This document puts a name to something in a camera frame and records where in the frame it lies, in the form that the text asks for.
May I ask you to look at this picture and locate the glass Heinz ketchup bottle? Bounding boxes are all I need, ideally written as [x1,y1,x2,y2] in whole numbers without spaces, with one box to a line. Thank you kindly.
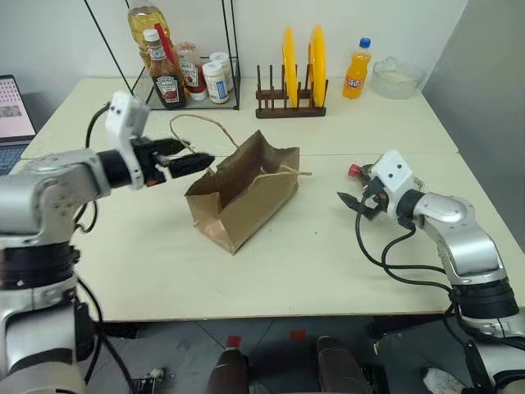
[142,29,188,110]

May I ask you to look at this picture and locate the large cooking oil bottle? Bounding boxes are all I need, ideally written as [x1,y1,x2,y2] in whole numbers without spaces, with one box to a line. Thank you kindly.
[126,0,177,79]

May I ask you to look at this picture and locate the open laptop computer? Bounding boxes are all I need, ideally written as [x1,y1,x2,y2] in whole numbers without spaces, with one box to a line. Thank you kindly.
[0,74,38,177]

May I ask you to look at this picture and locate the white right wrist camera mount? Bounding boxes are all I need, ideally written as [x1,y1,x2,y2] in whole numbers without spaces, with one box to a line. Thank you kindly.
[371,149,414,204]

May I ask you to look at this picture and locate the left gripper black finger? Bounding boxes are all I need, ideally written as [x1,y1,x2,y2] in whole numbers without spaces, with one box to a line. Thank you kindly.
[151,138,193,156]
[167,153,216,180]

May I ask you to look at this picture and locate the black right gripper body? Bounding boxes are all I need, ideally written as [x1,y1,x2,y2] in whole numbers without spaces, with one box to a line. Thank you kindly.
[355,179,390,223]

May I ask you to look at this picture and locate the black flat panel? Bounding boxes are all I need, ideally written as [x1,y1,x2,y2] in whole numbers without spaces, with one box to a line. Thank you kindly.
[371,316,477,394]

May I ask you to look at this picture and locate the yellow plate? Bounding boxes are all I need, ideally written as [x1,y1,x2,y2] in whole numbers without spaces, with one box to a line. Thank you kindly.
[281,26,299,110]
[308,24,327,108]

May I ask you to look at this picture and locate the small red capped bottle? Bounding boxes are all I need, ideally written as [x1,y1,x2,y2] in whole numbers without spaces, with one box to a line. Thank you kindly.
[347,163,374,181]

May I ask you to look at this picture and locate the white seasoning jar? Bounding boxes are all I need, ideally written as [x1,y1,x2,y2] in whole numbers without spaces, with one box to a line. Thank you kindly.
[209,52,232,94]
[202,61,231,104]

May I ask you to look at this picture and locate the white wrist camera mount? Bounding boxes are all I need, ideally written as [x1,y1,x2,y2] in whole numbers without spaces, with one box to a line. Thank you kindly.
[104,91,151,190]
[371,149,414,204]

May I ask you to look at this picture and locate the clear glass bowl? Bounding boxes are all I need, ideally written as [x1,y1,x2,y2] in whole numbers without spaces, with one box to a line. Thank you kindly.
[371,57,427,99]

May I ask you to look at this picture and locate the brown paper bag twine handles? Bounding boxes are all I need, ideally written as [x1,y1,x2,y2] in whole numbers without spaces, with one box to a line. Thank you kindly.
[169,114,315,256]

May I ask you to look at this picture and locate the red squeeze ketchup bottle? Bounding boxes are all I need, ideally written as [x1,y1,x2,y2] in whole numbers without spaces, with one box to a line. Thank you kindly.
[176,40,209,102]

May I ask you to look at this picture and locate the dark wooden dish rack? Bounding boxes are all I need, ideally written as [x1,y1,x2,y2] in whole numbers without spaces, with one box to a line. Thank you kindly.
[255,63,329,120]

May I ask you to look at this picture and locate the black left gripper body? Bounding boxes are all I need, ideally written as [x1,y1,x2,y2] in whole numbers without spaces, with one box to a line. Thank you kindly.
[131,137,173,186]

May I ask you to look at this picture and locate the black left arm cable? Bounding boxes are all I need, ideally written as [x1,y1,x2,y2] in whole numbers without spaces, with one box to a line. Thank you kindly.
[72,104,136,394]

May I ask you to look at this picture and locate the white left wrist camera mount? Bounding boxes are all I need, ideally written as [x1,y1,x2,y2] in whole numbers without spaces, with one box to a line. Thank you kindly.
[104,91,151,190]

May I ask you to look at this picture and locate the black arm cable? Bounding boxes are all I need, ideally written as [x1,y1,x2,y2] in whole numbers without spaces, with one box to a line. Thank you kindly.
[354,203,460,305]
[72,104,136,394]

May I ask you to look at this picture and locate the orange soda bottle blue cap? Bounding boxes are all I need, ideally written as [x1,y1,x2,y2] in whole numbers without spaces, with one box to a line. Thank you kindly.
[342,37,372,100]

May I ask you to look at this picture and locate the dark rounded shape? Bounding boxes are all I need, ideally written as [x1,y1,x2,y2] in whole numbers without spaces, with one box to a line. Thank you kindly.
[316,335,362,394]
[207,348,249,394]

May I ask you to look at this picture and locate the black wire shelf rack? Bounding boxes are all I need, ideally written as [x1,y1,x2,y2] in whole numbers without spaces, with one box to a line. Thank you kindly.
[84,0,241,112]

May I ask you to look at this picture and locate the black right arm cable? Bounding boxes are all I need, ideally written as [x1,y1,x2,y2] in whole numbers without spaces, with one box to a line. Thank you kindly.
[354,203,460,305]

